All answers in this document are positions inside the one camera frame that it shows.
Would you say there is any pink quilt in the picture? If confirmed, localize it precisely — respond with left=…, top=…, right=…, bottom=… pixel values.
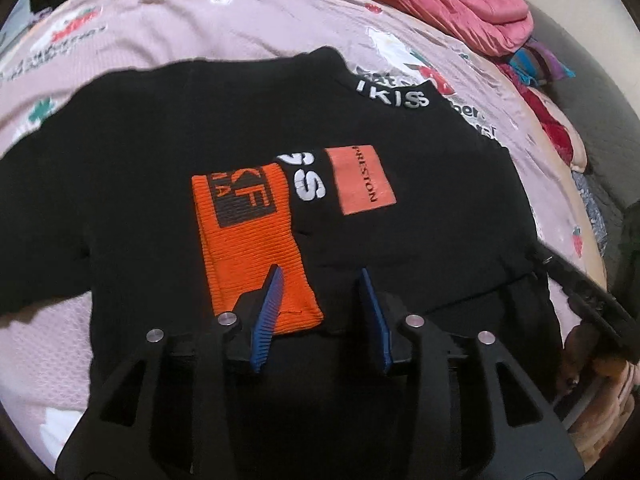
left=305, top=0, right=533, bottom=56

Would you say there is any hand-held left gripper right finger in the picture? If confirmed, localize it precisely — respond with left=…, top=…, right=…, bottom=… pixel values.
left=356, top=266, right=586, bottom=480

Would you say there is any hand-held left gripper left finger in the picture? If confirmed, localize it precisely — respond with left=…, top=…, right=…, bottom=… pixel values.
left=55, top=264, right=286, bottom=480

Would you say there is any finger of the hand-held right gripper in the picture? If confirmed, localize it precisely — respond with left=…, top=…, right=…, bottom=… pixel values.
left=530, top=245, right=640, bottom=356

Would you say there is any striped purple blue pillow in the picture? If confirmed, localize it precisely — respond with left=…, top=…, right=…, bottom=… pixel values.
left=510, top=37, right=576, bottom=86

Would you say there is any pink strawberry print bedsheet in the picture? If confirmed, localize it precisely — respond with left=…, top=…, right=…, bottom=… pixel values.
left=0, top=0, right=616, bottom=461

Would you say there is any beige blanket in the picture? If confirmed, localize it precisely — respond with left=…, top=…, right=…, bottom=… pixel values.
left=565, top=110, right=593, bottom=173

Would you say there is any red cloth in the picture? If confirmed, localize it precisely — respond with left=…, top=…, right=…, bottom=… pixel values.
left=505, top=60, right=576, bottom=161

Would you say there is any black sweater with orange patches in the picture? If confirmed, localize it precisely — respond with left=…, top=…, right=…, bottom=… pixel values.
left=0, top=46, right=566, bottom=480

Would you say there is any blue patterned cloth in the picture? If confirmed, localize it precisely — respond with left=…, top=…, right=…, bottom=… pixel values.
left=572, top=170, right=610, bottom=256

